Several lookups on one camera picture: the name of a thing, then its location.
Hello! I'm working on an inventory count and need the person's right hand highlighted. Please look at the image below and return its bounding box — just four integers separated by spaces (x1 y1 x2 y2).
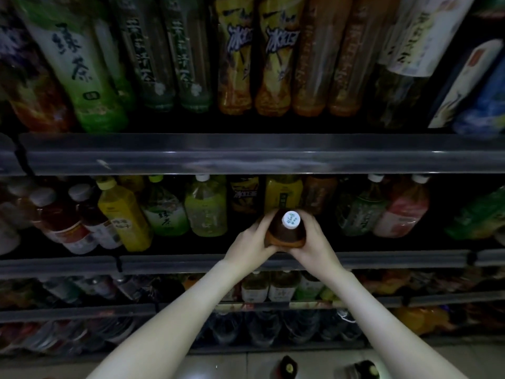
282 211 348 285

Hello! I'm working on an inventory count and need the large dark plum drink bottle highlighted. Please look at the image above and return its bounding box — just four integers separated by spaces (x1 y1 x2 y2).
278 355 299 379

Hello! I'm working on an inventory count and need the blue label bottle white cap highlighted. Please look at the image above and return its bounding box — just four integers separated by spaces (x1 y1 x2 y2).
453 55 505 135

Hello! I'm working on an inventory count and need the person's right forearm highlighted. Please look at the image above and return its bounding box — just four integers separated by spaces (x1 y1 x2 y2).
323 272 468 379

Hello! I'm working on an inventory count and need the dark bottle yellow cap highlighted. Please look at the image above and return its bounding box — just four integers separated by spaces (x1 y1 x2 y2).
347 360 381 379

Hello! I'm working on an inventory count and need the dark tea bottle yellow label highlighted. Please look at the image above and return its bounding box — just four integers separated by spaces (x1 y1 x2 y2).
230 175 261 214

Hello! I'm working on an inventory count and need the pack of orange soda bottles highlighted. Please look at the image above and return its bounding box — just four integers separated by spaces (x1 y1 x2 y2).
394 305 455 336

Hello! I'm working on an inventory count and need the green-capped dark bottle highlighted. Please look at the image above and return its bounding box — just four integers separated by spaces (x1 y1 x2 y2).
294 272 325 301

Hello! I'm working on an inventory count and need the green soda bottle yellow cap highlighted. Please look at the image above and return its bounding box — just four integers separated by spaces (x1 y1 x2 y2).
446 185 505 241

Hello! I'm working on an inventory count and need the olive tea bottle white cap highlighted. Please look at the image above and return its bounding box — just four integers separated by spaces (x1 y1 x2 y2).
241 271 271 304
268 270 300 303

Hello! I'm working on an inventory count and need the brown tea bottle orange label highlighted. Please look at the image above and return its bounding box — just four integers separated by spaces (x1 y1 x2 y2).
264 208 308 249

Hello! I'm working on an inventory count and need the row of tea juice bottles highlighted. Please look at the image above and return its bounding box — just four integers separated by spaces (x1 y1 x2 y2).
0 173 505 257

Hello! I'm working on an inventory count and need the person's left forearm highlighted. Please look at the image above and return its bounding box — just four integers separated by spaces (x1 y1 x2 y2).
86 262 253 379

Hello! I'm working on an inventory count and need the pale green tea bottle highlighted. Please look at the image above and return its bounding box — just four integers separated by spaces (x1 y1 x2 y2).
142 175 191 237

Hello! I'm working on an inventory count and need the person's left hand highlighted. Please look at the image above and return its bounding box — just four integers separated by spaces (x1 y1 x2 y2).
223 211 281 279

